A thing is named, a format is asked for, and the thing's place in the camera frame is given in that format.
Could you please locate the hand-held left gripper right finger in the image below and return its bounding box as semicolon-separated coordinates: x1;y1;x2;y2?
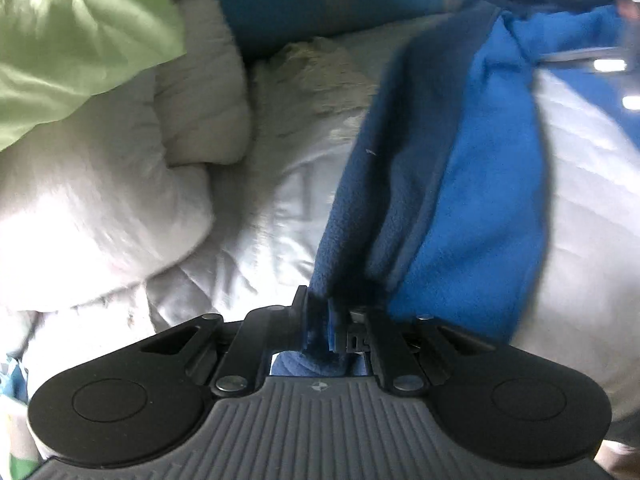
330;309;501;396

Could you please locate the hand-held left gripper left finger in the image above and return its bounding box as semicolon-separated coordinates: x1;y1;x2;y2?
135;286;308;396

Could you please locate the blue fleece hoodie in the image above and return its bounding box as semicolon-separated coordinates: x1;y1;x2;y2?
270;0;640;378

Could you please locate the white quilted bed sheet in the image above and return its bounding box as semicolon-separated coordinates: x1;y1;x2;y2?
0;10;640;426

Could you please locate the white padded duvet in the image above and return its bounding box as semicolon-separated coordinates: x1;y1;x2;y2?
0;0;251;311

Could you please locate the printed colourful cloth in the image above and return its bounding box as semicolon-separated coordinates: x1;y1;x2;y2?
0;352;43;480

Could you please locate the blue grey-striped pillow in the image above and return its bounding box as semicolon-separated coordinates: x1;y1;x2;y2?
195;0;481;66

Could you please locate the light green cloth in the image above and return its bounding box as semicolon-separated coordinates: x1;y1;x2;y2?
0;0;188;153

